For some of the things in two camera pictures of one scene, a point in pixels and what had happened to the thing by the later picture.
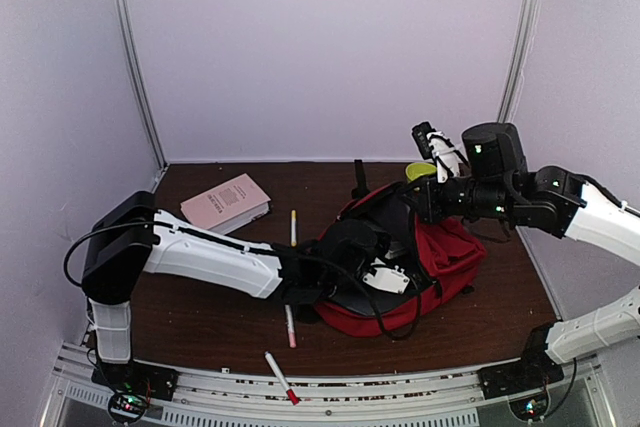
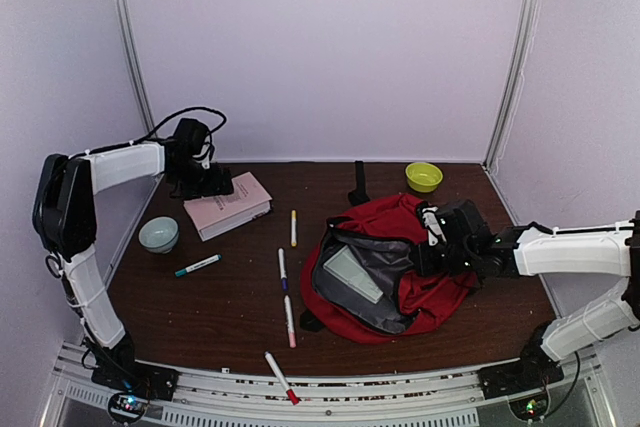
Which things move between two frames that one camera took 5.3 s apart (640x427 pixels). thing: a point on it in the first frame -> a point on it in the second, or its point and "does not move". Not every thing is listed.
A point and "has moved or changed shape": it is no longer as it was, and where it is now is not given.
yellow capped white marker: (293, 228) does not move
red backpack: (445, 254) has moved or changed shape
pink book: (227, 207) does not move
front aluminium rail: (450, 399) does not move
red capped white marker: (281, 378) does not move
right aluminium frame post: (523, 35) does not move
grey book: (390, 253) has moved or changed shape
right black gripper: (428, 206) -> (420, 257)
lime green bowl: (414, 170) does not move
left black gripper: (384, 244) -> (213, 188)
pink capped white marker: (290, 327) does not move
